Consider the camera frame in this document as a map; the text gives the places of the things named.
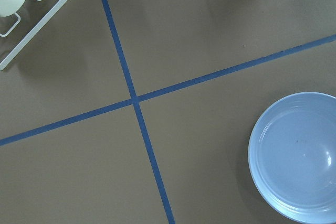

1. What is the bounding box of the white wire cup rack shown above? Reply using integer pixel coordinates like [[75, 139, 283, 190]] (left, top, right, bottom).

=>
[[1, 0, 68, 70]]

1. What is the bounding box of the blue ceramic plate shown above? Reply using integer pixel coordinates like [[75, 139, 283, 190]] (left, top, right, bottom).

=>
[[248, 92, 335, 223]]

